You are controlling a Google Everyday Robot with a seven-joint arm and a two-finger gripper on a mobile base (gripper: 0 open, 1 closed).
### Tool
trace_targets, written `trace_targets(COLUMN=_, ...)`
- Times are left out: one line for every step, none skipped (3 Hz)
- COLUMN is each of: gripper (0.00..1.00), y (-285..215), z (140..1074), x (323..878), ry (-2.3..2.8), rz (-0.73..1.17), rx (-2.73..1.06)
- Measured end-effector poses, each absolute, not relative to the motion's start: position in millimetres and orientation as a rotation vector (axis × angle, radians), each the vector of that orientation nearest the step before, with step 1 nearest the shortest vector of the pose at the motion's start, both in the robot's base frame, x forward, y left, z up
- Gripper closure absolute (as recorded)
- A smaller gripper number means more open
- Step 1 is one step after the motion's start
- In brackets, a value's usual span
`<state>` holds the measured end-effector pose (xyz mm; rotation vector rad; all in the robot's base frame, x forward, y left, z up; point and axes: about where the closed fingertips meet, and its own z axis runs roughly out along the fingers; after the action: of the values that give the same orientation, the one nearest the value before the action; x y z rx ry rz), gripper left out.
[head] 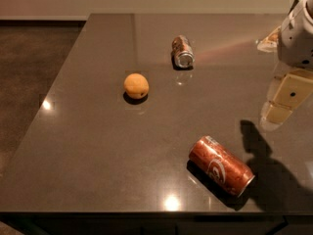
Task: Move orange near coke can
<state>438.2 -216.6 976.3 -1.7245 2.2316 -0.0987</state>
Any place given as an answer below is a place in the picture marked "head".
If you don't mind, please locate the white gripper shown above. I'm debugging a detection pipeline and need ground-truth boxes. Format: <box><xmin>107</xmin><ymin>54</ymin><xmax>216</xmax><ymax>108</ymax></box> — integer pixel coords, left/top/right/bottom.
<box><xmin>257</xmin><ymin>0</ymin><xmax>313</xmax><ymax>131</ymax></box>

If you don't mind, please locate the orange fruit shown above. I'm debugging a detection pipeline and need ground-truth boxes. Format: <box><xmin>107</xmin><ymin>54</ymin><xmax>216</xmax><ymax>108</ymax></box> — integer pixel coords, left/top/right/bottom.
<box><xmin>123</xmin><ymin>73</ymin><xmax>150</xmax><ymax>100</ymax></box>

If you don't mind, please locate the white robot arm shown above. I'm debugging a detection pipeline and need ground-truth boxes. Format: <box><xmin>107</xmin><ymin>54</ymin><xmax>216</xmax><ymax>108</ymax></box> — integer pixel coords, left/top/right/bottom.
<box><xmin>257</xmin><ymin>0</ymin><xmax>313</xmax><ymax>131</ymax></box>

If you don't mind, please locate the silver brown soda can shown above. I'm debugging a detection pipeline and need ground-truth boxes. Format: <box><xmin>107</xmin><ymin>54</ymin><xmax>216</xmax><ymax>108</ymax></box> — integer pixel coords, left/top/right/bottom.
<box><xmin>172</xmin><ymin>35</ymin><xmax>195</xmax><ymax>69</ymax></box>

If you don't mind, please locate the red coke can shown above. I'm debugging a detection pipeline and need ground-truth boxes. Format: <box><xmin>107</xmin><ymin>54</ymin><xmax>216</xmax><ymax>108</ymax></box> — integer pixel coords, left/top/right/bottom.
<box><xmin>189</xmin><ymin>136</ymin><xmax>254</xmax><ymax>197</ymax></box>

